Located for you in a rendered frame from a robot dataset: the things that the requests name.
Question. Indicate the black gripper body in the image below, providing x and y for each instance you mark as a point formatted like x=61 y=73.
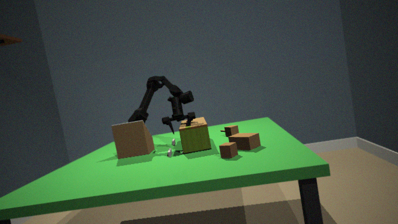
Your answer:
x=178 y=113

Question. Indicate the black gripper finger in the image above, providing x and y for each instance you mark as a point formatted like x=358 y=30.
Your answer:
x=189 y=120
x=170 y=124

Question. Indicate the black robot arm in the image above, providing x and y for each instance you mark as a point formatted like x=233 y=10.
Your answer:
x=152 y=86

